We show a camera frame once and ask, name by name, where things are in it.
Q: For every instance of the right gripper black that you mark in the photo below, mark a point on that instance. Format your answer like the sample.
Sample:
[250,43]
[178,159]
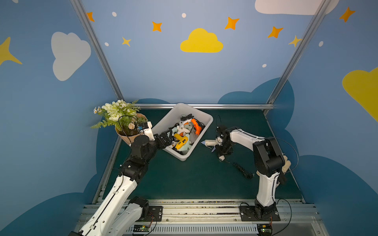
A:
[221,144]

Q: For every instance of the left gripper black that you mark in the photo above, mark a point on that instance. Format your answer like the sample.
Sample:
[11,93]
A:
[165,140]

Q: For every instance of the large white Greeler glue gun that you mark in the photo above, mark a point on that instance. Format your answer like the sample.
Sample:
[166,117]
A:
[211,144]

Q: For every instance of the yellow glue gun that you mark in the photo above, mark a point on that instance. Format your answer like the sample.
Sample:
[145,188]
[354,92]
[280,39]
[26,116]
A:
[183,140]

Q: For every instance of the small white orange-trigger glue gun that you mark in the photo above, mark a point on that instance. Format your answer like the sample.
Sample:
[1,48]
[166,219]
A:
[185,130]

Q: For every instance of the white glue gun orange trigger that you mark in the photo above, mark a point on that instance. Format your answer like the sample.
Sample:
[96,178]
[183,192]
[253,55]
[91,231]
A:
[185,122]

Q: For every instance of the mint glue gun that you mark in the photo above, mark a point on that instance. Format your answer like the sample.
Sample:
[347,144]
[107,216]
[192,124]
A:
[186,148]

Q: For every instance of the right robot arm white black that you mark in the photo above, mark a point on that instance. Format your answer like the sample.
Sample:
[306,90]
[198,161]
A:
[269,161]

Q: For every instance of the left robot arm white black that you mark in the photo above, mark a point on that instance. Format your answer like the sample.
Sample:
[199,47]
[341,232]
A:
[107,221]

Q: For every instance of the white plastic storage box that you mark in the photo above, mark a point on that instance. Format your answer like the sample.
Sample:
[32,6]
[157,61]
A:
[181,112]

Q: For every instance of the artificial flower plant in pot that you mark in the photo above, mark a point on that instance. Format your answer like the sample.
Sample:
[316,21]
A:
[124,116]

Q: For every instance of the beige work glove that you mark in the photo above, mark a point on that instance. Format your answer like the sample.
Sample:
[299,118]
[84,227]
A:
[287,164]

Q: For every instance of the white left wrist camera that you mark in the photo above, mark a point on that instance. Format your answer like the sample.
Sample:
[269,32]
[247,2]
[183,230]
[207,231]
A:
[146,129]

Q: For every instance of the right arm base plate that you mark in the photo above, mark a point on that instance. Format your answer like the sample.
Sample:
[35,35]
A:
[257,213]

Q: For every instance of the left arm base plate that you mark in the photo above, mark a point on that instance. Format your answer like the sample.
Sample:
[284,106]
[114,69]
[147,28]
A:
[153,213]

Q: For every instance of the aluminium rail frame front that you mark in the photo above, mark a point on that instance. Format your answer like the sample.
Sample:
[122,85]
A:
[216,217]

